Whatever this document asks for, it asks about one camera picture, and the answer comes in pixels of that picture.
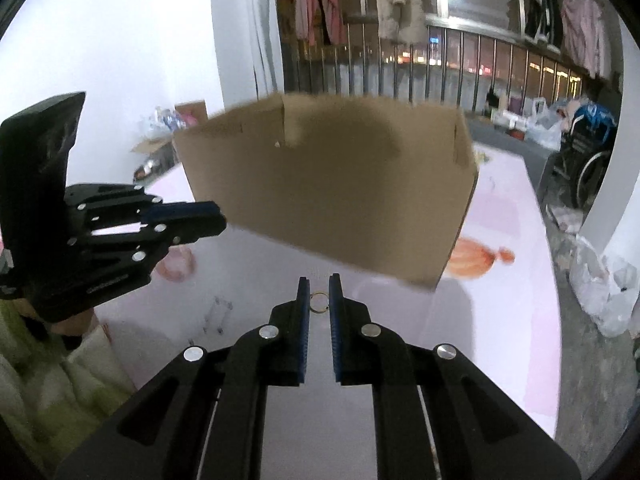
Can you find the hanging pink red clothes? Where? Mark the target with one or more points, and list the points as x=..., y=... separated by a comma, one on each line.
x=320, y=0

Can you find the metal balcony railing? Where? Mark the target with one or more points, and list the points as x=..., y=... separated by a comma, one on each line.
x=450, y=55

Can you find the wheelchair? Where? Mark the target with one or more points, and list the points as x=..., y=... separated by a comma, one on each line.
x=580, y=160

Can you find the person's left hand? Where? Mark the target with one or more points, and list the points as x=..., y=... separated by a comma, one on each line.
x=70, y=329

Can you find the white curtain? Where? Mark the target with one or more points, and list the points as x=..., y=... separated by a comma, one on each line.
x=250, y=25

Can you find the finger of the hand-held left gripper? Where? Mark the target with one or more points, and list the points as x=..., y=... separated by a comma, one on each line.
x=185, y=210
x=165, y=240

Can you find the hanging beige coat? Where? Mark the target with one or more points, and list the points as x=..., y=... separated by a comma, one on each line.
x=400, y=0

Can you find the hanging pale pink shirts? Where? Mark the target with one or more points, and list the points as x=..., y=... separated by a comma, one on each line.
x=582, y=30

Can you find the grey cabinet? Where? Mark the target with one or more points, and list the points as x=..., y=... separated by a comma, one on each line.
x=500, y=140

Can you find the large white plastic bag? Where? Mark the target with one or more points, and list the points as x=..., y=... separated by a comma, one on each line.
x=605, y=290

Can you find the hanging black white jacket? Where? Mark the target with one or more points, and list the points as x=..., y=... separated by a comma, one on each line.
x=542, y=7

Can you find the open cardboard box of clutter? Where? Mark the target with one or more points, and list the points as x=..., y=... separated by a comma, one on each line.
x=160, y=132

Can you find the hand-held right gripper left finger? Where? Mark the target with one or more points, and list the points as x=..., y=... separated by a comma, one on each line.
x=302, y=332

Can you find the brown cardboard box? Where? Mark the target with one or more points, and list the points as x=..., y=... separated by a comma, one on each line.
x=340, y=175

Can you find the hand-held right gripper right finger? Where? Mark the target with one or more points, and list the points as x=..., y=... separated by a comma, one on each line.
x=336, y=332

